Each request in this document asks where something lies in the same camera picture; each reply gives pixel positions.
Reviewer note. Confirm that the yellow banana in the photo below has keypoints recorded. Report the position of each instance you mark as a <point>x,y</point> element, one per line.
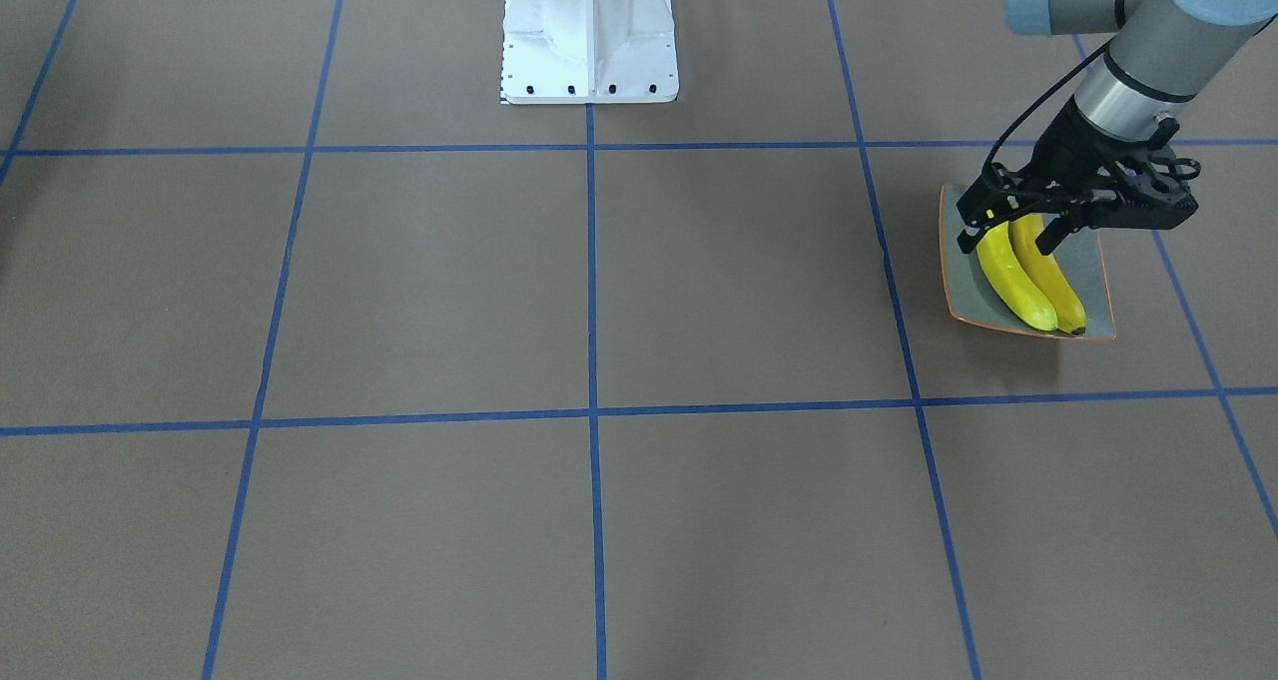
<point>1010,282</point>

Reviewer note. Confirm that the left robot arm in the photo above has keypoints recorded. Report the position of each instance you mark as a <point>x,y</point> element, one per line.
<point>1162,53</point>

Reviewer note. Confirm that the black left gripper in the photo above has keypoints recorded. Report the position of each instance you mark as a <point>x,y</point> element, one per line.
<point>1070,148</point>

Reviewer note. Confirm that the grey square plate orange rim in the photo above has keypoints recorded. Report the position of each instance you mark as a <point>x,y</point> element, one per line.
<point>971,300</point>

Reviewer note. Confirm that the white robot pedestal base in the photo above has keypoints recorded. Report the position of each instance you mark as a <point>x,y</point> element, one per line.
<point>589,52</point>

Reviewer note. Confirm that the yellow-green banana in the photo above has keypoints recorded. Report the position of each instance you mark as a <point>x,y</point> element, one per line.
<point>1044,271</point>

